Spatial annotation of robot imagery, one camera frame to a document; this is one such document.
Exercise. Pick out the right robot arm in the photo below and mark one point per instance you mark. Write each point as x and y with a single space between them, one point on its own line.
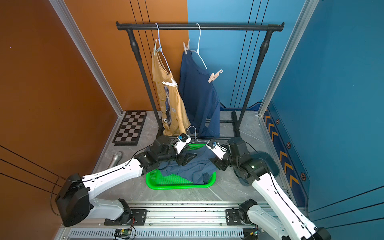
289 223

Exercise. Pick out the teal plastic tub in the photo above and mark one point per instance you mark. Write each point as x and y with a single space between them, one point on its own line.
270 162

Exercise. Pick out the left green circuit board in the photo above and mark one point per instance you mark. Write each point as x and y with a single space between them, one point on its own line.
123 234

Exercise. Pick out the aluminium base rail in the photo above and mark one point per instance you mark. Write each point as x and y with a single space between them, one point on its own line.
161 222

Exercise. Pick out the white wire hanger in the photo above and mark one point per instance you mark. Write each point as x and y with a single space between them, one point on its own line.
197 51
160 49

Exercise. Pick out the light blue hanger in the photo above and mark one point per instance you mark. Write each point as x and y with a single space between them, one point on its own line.
192 131

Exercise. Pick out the navy blue t-shirt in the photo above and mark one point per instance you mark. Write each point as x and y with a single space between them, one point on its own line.
200 97

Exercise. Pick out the green plastic basket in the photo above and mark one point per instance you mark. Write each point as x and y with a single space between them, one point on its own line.
156 181

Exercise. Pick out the yellow printed t-shirt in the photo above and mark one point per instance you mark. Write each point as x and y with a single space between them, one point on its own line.
174 116

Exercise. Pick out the pale green clothespin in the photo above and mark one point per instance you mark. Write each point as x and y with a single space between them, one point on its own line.
155 47

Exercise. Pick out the light blue t-shirt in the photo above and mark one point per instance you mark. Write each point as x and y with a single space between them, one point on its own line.
198 171

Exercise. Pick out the silver metal cylinder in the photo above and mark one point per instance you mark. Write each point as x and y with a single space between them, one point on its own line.
115 160

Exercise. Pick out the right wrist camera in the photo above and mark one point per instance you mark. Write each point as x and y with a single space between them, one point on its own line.
217 149

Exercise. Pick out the black white checkerboard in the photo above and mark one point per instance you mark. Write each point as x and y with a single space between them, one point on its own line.
130 129

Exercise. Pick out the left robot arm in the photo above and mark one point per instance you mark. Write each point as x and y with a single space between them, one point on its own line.
77 200

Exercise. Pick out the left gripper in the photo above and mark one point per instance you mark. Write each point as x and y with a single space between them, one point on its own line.
183 159

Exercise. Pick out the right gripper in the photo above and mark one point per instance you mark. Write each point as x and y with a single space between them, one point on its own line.
218 163

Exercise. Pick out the beige clothespin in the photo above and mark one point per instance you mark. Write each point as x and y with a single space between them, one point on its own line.
186 47

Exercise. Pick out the white clothespin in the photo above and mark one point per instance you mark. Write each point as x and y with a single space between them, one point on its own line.
173 83

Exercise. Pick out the black clothes rack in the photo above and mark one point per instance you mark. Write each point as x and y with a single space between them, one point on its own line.
235 121

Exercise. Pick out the light pink clothespin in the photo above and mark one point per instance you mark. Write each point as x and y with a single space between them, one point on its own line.
214 76

